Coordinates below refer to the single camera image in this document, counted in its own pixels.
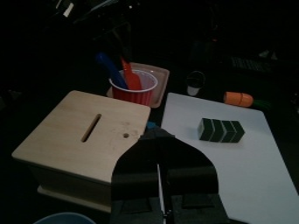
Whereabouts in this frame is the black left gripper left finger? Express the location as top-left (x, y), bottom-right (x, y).
top-left (108, 134), bottom-right (164, 224)

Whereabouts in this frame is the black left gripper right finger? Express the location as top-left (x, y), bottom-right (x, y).
top-left (154, 128), bottom-right (230, 224)

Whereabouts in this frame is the white cutting board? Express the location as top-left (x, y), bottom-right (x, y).
top-left (160, 92), bottom-right (299, 224)

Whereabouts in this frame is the dark green sushi roll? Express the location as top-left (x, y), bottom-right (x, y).
top-left (196, 117), bottom-right (246, 144)

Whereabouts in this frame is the blue plate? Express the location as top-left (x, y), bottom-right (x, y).
top-left (32, 212), bottom-right (97, 224)

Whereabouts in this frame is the red toy knife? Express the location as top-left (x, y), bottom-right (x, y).
top-left (117, 57), bottom-right (142, 91)

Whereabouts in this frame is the wooden box with slot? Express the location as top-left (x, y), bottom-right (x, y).
top-left (10, 89), bottom-right (152, 214)

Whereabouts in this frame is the red plastic cup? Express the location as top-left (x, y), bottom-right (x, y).
top-left (106, 69), bottom-right (158, 107)

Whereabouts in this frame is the orange toy carrot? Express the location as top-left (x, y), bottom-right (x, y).
top-left (222, 91), bottom-right (254, 108)

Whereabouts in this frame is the small black-white cylinder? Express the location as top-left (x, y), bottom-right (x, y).
top-left (185, 70), bottom-right (206, 97)

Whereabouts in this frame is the pink plastic tray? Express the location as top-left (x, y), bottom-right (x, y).
top-left (106, 61), bottom-right (170, 109)

